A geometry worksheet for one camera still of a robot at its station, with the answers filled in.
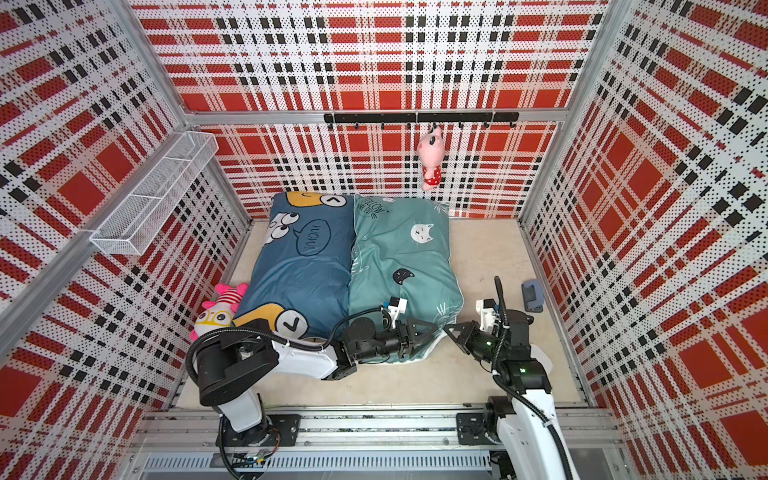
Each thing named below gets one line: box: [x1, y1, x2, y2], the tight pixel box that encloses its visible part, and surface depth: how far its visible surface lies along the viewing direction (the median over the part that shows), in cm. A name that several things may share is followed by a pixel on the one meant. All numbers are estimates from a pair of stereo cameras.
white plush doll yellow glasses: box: [190, 283, 249, 342], surface depth 90 cm
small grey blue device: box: [521, 279, 545, 313], surface depth 97 cm
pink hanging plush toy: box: [418, 125, 445, 192], surface depth 94 cm
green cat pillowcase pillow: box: [349, 194, 465, 363], surface depth 97 cm
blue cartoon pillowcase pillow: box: [235, 192, 356, 341], surface depth 91 cm
